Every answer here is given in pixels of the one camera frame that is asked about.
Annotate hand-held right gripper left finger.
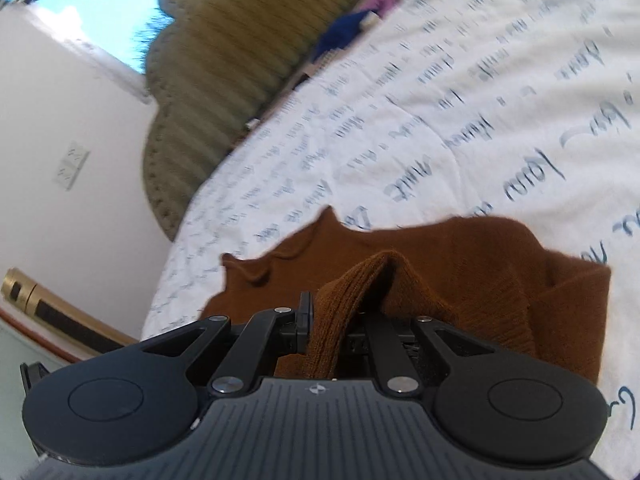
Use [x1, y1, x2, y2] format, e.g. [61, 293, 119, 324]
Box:
[145, 292, 315, 396]

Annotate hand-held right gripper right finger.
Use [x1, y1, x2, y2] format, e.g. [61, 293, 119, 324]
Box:
[350, 312, 491, 396]

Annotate brown knit sweater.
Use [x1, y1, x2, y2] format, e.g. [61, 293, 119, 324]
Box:
[202, 205, 612, 386]

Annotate wooden bedside furniture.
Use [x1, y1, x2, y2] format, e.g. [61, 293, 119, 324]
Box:
[0, 267, 138, 363]

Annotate olive padded headboard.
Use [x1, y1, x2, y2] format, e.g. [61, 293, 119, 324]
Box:
[142, 0, 406, 241]

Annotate white script-printed quilt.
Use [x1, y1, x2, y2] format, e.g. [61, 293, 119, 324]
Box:
[140, 0, 640, 476]

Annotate dark blue cloth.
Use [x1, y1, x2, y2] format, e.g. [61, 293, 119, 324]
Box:
[311, 9, 373, 61]

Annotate window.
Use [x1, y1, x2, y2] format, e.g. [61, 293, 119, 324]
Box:
[0, 0, 176, 77]

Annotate white wall socket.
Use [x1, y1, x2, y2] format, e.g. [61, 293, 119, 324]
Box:
[62, 140, 92, 168]
[54, 162, 81, 191]

